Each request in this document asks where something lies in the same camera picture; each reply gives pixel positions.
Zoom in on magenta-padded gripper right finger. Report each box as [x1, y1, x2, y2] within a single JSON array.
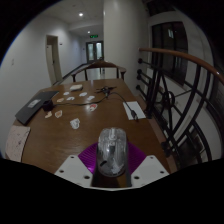
[[125, 142, 171, 188]]

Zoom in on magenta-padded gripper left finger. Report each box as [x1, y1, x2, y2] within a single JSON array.
[[54, 142, 100, 188]]

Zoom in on beige printed mouse pad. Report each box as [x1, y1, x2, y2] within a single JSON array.
[[4, 124, 32, 163]]

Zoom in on white printed sticker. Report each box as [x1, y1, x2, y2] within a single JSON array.
[[69, 117, 82, 130]]

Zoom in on white paper sheet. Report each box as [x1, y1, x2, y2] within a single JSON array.
[[122, 100, 147, 121]]

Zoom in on red and white sticker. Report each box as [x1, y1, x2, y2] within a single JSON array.
[[87, 103, 99, 112]]

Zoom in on small black box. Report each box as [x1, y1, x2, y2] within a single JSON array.
[[41, 99, 54, 112]]

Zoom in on closed dark laptop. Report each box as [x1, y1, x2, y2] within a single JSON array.
[[14, 89, 60, 126]]

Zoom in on small white box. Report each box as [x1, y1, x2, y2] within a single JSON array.
[[69, 84, 83, 92]]

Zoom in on wooden armchair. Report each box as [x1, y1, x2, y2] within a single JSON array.
[[70, 60, 128, 83]]

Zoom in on pale side door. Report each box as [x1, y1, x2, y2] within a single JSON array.
[[45, 34, 63, 86]]

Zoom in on black railing with wooden handrail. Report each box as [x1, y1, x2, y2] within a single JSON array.
[[135, 47, 224, 168]]

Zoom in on glazed double door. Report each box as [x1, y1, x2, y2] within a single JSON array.
[[85, 40, 105, 64]]

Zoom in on dark window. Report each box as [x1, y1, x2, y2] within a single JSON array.
[[151, 21, 189, 86]]

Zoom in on black cable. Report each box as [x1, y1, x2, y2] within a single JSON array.
[[51, 85, 139, 121]]

